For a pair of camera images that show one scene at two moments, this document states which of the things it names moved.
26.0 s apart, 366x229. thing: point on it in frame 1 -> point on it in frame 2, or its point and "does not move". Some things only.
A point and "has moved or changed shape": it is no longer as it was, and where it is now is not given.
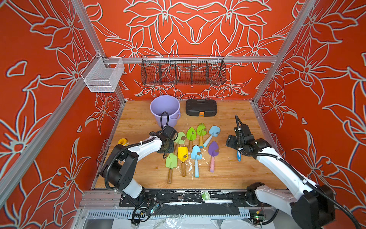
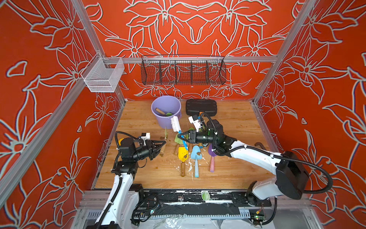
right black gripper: [231, 141] -> [197, 136]
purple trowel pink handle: [213, 150] does not move
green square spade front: [171, 162] has moved or changed shape
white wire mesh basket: [102, 74] does not move
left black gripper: [171, 148] -> [150, 147]
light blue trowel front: [196, 154] does not move
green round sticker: [205, 195] does not move
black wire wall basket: [183, 69] does not move
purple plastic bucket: [165, 103] does not move
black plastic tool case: [201, 108] does not move
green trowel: [178, 140] -> [167, 114]
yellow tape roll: [122, 141] does not move
